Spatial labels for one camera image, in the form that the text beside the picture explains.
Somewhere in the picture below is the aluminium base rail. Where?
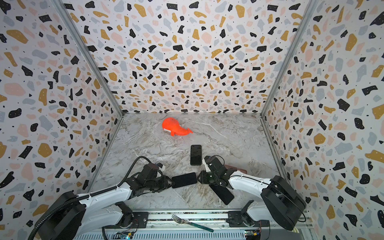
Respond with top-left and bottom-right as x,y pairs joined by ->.
73,210 -> 317,240

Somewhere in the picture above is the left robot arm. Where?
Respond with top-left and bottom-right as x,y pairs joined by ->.
28,163 -> 174,240

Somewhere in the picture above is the black phone case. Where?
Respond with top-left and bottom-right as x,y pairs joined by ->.
190,145 -> 202,166

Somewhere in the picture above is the green circuit board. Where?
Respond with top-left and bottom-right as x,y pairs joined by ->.
113,232 -> 134,240

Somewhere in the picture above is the black smartphone right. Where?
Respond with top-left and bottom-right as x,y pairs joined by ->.
209,184 -> 235,205

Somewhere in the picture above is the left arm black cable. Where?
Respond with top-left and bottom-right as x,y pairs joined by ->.
116,155 -> 154,187

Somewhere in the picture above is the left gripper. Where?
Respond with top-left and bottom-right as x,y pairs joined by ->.
145,175 -> 176,193

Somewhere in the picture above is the red whale toy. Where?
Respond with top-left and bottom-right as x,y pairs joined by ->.
162,118 -> 193,136

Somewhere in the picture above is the black smartphone front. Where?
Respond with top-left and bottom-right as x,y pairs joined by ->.
171,173 -> 197,189

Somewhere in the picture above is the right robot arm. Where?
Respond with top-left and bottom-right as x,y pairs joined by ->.
198,155 -> 307,231

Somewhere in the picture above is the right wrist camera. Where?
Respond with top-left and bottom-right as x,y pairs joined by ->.
202,159 -> 211,173

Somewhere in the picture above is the pink phone case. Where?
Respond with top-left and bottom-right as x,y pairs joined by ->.
225,165 -> 239,172

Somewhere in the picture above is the metal fork green handle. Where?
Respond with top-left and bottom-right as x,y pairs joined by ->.
172,215 -> 214,233

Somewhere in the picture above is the black smartphone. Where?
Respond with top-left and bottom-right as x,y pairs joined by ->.
171,173 -> 197,189
209,184 -> 235,205

